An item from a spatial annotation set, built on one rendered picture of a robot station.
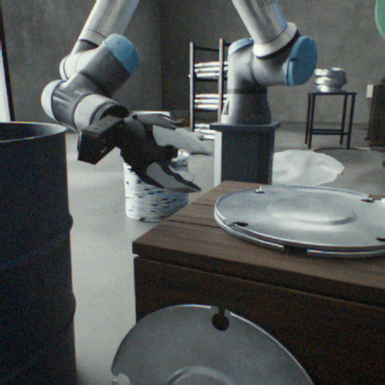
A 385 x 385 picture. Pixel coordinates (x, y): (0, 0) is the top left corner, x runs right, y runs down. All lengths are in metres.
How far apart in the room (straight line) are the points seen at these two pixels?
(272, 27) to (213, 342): 0.71
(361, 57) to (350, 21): 0.65
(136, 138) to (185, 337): 0.28
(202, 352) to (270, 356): 0.08
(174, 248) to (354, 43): 7.36
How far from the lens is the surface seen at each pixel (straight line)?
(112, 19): 0.85
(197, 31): 8.39
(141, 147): 0.54
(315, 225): 0.53
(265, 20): 0.94
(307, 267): 0.43
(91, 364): 0.85
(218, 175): 1.10
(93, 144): 0.49
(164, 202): 1.56
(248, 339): 0.47
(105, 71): 0.69
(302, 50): 0.98
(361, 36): 7.72
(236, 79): 1.08
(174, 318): 0.49
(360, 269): 0.45
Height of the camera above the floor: 0.53
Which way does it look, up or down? 15 degrees down
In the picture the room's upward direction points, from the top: straight up
